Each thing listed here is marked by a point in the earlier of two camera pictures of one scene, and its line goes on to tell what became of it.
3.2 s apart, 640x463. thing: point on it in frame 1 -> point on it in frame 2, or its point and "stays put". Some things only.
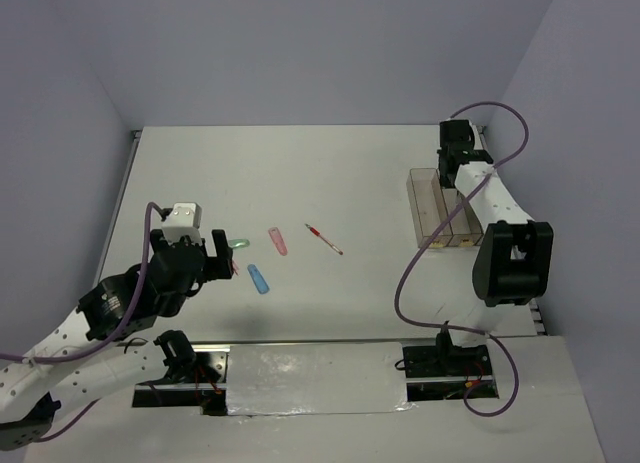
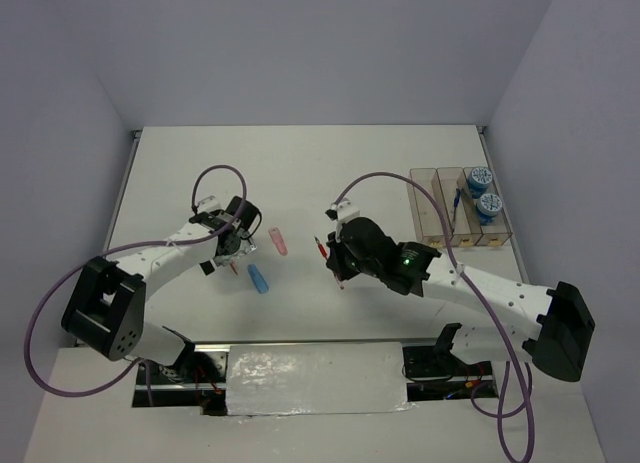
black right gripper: x=446 y=183 -> x=335 y=259
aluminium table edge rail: x=118 y=202 stays put
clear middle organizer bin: x=465 y=225 stays put
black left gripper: x=221 y=265 -> x=245 y=247
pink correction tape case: x=278 y=239 stays put
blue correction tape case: x=258 y=279 stays put
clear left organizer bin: x=429 y=207 stays put
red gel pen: x=316 y=232 -> x=325 y=254
